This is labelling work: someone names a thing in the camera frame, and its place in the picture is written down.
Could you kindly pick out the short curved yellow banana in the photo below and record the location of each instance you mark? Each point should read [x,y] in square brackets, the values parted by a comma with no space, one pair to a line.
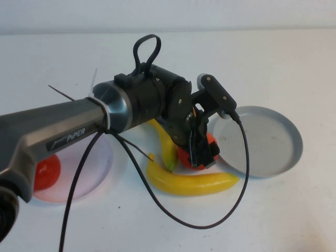
[168,149]

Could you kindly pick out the red apple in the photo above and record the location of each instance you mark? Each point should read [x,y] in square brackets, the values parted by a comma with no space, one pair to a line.
[183,157]
[48,172]

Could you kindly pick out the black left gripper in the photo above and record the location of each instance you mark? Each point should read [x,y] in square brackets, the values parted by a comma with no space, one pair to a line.
[181,115]

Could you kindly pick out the grey round plate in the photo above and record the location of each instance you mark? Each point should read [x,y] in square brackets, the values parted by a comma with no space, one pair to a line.
[262,141]

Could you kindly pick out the long yellow banana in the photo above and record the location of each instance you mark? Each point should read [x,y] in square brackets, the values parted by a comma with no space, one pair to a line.
[189,183]

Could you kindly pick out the pink round plate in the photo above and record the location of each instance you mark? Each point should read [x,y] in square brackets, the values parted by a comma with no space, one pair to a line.
[89,168]

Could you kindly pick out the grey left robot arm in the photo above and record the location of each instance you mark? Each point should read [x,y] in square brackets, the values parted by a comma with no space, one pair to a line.
[65,118]

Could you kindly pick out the black zip tie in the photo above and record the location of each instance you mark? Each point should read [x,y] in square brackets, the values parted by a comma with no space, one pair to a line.
[139,151]
[61,93]

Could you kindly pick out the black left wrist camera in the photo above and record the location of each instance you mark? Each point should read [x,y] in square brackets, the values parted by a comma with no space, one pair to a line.
[215,92]

